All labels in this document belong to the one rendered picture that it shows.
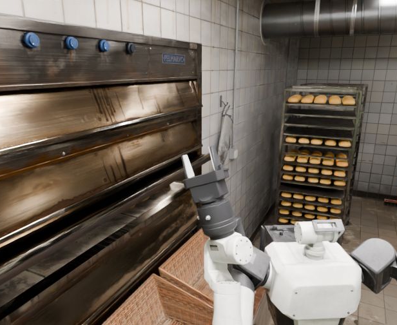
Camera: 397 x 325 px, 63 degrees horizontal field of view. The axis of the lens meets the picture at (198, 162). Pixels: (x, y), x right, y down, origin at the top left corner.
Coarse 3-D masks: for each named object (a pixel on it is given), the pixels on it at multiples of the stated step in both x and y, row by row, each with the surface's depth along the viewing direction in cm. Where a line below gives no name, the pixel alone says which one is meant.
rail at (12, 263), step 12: (204, 156) 196; (180, 168) 171; (144, 192) 142; (120, 204) 128; (96, 216) 117; (72, 228) 107; (48, 240) 100; (60, 240) 103; (24, 252) 94; (36, 252) 95; (12, 264) 89
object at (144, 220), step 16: (176, 192) 209; (160, 208) 185; (128, 224) 166; (144, 224) 171; (112, 240) 151; (80, 256) 138; (96, 256) 140; (64, 272) 127; (80, 272) 133; (32, 288) 118; (48, 288) 119; (16, 304) 110; (32, 304) 113; (0, 320) 103
